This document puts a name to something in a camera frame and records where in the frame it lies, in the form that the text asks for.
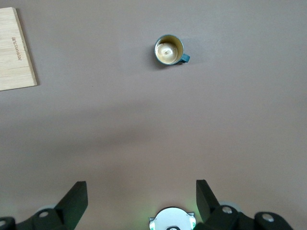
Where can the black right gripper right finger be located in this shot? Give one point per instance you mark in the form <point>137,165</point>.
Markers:
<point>208,203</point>

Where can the dark teal mug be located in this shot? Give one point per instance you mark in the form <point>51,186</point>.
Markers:
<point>168,51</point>

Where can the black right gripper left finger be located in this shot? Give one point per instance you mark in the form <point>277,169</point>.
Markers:
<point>69,206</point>

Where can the wooden cutting board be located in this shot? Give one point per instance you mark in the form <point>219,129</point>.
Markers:
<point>12,52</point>

